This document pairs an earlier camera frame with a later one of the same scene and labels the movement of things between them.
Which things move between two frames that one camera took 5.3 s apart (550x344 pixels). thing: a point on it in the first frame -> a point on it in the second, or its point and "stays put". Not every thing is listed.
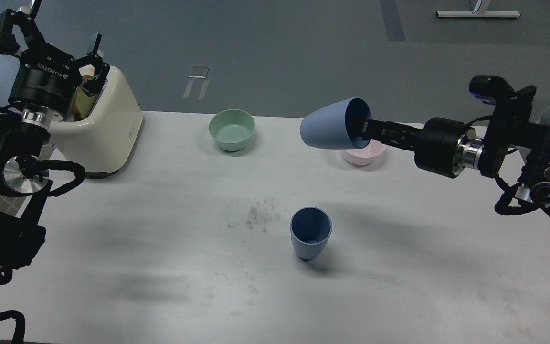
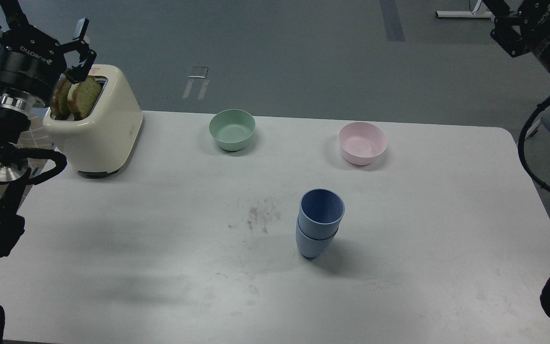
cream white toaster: (99, 142) stays put
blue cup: (338, 126) -> (320, 213)
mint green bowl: (231, 128) stays put
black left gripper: (45, 76) -> (26, 59)
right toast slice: (83, 102) stays put
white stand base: (478, 14) stays put
